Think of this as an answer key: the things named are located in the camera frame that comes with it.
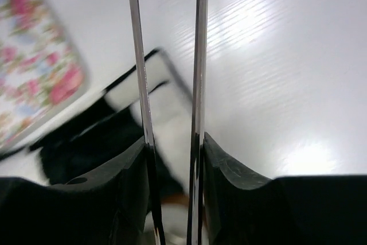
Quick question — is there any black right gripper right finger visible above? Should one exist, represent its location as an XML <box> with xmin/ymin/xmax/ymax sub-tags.
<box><xmin>204</xmin><ymin>135</ymin><xmax>366</xmax><ymax>244</ymax></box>

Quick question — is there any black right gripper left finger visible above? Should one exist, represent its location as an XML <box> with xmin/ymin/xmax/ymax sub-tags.
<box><xmin>1</xmin><ymin>139</ymin><xmax>149</xmax><ymax>244</ymax></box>

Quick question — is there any black white checkered placemat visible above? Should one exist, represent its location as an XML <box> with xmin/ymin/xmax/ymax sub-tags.
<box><xmin>0</xmin><ymin>47</ymin><xmax>193</xmax><ymax>228</ymax></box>

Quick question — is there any floral rectangular tray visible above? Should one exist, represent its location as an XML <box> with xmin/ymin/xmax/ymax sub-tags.
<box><xmin>1</xmin><ymin>0</ymin><xmax>89</xmax><ymax>150</ymax></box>

